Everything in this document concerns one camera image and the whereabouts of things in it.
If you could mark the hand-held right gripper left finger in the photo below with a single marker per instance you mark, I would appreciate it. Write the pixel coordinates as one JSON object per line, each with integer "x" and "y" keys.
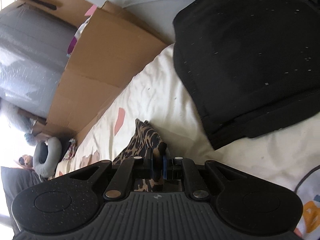
{"x": 150, "y": 166}

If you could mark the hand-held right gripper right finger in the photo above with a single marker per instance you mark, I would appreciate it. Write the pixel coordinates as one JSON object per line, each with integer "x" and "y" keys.
{"x": 165, "y": 167}

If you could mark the leopard print skirt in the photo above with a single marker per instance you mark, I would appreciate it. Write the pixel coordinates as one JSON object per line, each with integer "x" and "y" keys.
{"x": 142, "y": 135}

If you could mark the white floral cloth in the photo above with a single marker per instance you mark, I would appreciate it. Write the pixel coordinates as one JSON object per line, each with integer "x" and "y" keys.
{"x": 72, "y": 152}

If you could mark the white printed bed sheet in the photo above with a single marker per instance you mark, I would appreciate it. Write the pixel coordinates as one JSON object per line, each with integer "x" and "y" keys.
{"x": 162, "y": 85}

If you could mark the flat black item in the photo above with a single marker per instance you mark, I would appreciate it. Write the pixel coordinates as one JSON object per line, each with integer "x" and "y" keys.
{"x": 65, "y": 148}

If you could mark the dark pad inside neck pillow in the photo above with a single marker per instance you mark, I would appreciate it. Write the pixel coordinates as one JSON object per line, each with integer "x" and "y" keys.
{"x": 43, "y": 152}

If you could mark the grey neck pillow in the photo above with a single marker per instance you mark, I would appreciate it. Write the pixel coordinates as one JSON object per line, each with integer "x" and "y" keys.
{"x": 40, "y": 168}

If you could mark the folded cardboard sheet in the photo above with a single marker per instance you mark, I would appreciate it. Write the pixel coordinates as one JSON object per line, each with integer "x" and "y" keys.
{"x": 105, "y": 55}

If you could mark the brown plush toy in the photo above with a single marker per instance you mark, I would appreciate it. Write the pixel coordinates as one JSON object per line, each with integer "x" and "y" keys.
{"x": 25, "y": 160}

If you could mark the folded black garment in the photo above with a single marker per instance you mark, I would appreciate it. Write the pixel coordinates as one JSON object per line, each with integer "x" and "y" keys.
{"x": 250, "y": 67}

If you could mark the white fluffy fur throw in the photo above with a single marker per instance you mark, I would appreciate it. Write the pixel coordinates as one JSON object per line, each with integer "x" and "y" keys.
{"x": 17, "y": 120}

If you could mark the purple packet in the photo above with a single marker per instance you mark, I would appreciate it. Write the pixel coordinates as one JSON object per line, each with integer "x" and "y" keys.
{"x": 73, "y": 42}

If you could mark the white and blue packet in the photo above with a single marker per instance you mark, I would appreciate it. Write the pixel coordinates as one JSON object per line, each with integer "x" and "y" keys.
{"x": 81, "y": 30}

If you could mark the grey plastic-wrapped mattress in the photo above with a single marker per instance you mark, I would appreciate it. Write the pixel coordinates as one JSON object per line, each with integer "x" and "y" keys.
{"x": 32, "y": 55}

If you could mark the tall cardboard box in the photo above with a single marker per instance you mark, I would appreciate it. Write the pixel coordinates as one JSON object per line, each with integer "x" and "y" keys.
{"x": 65, "y": 2}

